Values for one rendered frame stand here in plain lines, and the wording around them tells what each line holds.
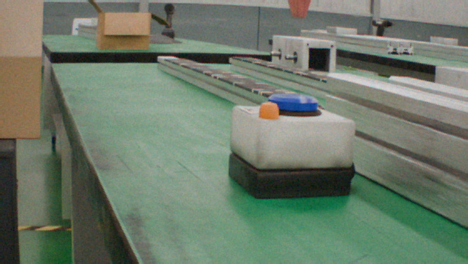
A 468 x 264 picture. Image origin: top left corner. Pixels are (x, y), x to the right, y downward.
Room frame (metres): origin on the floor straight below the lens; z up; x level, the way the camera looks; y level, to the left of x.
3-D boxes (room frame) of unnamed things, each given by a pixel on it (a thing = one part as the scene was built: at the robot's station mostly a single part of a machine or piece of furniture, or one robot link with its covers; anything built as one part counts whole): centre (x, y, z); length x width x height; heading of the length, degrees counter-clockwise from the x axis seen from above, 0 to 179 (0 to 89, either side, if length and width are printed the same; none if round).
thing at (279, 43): (1.88, -0.11, 0.83); 0.11 x 0.10 x 0.10; 108
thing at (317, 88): (1.44, -0.11, 0.79); 0.96 x 0.04 x 0.03; 17
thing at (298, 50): (1.76, -0.14, 0.83); 0.11 x 0.10 x 0.10; 110
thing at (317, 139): (0.58, -0.05, 0.81); 0.10 x 0.08 x 0.06; 107
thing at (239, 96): (1.38, 0.07, 0.79); 0.96 x 0.04 x 0.03; 17
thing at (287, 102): (0.58, -0.04, 0.84); 0.04 x 0.04 x 0.02
